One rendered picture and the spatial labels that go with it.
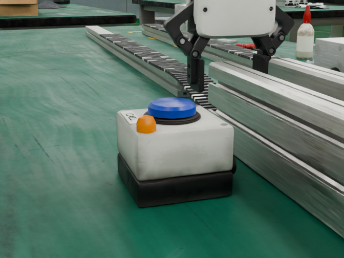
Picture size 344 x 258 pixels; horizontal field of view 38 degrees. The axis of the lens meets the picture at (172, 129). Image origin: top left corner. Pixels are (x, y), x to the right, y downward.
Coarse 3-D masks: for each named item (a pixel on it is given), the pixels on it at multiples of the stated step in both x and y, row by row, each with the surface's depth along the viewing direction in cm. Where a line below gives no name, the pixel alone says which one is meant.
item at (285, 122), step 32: (224, 64) 52; (288, 64) 53; (224, 96) 51; (256, 96) 44; (288, 96) 39; (320, 96) 38; (256, 128) 45; (288, 128) 39; (320, 128) 37; (256, 160) 45; (288, 160) 40; (320, 160) 35; (288, 192) 40; (320, 192) 36
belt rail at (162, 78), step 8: (88, 32) 163; (96, 32) 143; (104, 32) 142; (96, 40) 144; (104, 40) 131; (112, 48) 122; (120, 48) 113; (120, 56) 114; (128, 56) 108; (136, 64) 99; (144, 64) 93; (144, 72) 94; (152, 72) 91; (160, 72) 83; (160, 80) 84; (168, 80) 82; (176, 80) 76; (168, 88) 80; (176, 88) 77; (184, 96) 76
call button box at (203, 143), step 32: (128, 128) 40; (160, 128) 38; (192, 128) 38; (224, 128) 39; (128, 160) 40; (160, 160) 38; (192, 160) 39; (224, 160) 40; (160, 192) 39; (192, 192) 40; (224, 192) 40
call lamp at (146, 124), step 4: (140, 116) 38; (144, 116) 38; (148, 116) 38; (152, 116) 38; (140, 120) 37; (144, 120) 37; (148, 120) 37; (152, 120) 37; (136, 124) 38; (140, 124) 37; (144, 124) 37; (148, 124) 37; (152, 124) 37; (140, 128) 37; (144, 128) 37; (148, 128) 37; (152, 128) 37; (140, 132) 37; (144, 132) 37; (148, 132) 37; (152, 132) 38
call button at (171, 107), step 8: (152, 104) 41; (160, 104) 40; (168, 104) 40; (176, 104) 40; (184, 104) 40; (192, 104) 41; (152, 112) 40; (160, 112) 40; (168, 112) 40; (176, 112) 40; (184, 112) 40; (192, 112) 40
